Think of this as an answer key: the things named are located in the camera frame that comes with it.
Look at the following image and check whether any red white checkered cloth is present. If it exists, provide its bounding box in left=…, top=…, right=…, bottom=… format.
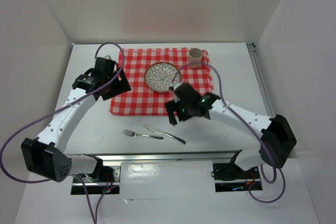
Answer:
left=110, top=48, right=214, bottom=116

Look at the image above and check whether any patterned plate brown rim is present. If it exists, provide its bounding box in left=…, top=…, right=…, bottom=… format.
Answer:
left=144, top=62, right=182, bottom=92

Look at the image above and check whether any silver table knife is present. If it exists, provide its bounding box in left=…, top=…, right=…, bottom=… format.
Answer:
left=144, top=124, right=186, bottom=145

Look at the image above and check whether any brown paper cup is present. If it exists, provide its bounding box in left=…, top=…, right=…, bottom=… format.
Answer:
left=188, top=48, right=203, bottom=69

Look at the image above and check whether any silver fork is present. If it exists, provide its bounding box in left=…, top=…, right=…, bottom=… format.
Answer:
left=123, top=130, right=164, bottom=140

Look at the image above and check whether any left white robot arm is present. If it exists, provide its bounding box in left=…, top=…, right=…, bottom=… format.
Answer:
left=21, top=57, right=131, bottom=182

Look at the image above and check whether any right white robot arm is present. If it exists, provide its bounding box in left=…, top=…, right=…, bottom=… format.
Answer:
left=165, top=83, right=297, bottom=178

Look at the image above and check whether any aluminium front rail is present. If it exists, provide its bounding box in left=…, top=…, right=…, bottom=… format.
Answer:
left=65, top=151, right=242, bottom=163

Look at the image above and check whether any aluminium rail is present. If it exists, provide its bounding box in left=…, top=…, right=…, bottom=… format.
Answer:
left=65, top=151, right=242, bottom=163
left=246, top=43, right=276, bottom=117

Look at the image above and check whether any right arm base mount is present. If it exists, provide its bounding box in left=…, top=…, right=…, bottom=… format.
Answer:
left=211, top=163, right=263, bottom=193

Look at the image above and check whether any aluminium right side rail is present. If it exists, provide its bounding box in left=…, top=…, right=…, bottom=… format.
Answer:
left=246, top=43, right=276, bottom=117

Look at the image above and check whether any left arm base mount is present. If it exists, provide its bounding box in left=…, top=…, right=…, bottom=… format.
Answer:
left=80, top=162, right=122, bottom=195

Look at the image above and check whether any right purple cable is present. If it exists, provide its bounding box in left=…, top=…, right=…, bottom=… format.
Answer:
left=172, top=63, right=287, bottom=204

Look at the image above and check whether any purple cable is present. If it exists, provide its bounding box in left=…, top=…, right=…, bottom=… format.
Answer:
left=0, top=41, right=125, bottom=222
left=172, top=63, right=287, bottom=204

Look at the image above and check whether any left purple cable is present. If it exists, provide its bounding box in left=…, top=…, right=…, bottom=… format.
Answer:
left=0, top=41, right=125, bottom=222

